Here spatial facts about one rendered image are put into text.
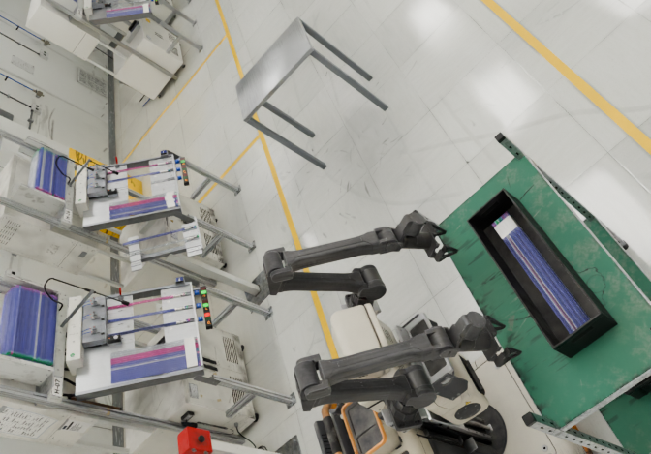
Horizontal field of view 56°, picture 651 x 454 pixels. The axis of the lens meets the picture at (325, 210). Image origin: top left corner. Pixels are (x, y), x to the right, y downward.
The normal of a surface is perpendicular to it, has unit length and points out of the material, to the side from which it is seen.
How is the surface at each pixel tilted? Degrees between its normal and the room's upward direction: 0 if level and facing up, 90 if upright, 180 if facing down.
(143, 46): 90
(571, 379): 0
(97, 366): 48
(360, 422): 0
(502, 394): 0
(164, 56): 90
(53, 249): 90
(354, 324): 42
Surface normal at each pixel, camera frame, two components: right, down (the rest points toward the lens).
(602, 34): -0.70, -0.39
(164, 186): -0.03, -0.74
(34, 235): 0.26, 0.65
